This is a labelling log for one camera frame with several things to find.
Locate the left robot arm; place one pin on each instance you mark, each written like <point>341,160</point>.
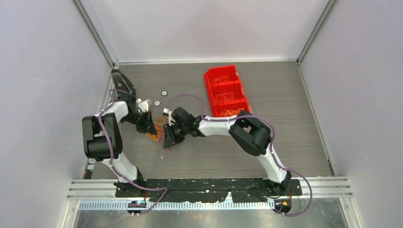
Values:
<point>103,142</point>

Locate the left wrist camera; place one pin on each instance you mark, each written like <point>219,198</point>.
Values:
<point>143,105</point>

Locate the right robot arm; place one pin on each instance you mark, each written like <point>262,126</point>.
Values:
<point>248,131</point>

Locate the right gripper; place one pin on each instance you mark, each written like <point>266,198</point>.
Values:
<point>170,138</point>

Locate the red compartment bin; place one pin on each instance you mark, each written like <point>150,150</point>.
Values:
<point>225,91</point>

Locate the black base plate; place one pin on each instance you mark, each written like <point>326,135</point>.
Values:
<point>201,187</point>

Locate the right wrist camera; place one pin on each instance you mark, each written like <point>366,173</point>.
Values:
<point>168,114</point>

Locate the black metronome box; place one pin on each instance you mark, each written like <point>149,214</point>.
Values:
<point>122,84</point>

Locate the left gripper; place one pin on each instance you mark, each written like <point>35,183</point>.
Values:
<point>148,126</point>

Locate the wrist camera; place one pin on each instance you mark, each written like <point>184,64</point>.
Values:
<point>143,105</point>
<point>168,114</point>

